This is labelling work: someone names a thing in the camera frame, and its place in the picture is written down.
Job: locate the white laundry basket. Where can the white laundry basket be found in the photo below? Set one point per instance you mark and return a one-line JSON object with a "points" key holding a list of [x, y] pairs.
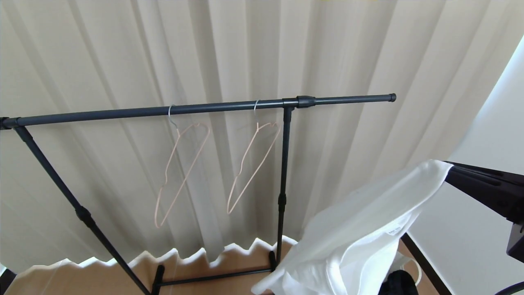
{"points": [[419, 271]]}

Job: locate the white printed t-shirt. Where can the white printed t-shirt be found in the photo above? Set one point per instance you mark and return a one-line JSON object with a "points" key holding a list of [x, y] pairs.
{"points": [[360, 229]]}

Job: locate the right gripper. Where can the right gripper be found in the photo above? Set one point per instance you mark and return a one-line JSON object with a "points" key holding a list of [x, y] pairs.
{"points": [[516, 243]]}

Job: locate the black garment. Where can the black garment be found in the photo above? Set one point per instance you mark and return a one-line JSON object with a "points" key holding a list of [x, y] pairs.
{"points": [[399, 284]]}

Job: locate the beige curtain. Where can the beige curtain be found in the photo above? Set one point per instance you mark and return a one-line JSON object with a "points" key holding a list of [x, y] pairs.
{"points": [[327, 49]]}

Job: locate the pink clothes hanger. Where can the pink clothes hanger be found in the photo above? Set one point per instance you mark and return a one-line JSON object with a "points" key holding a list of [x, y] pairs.
{"points": [[178, 129], [258, 125]]}

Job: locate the black clothes rack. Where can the black clothes rack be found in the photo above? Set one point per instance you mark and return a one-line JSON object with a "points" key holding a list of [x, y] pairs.
{"points": [[123, 113]]}

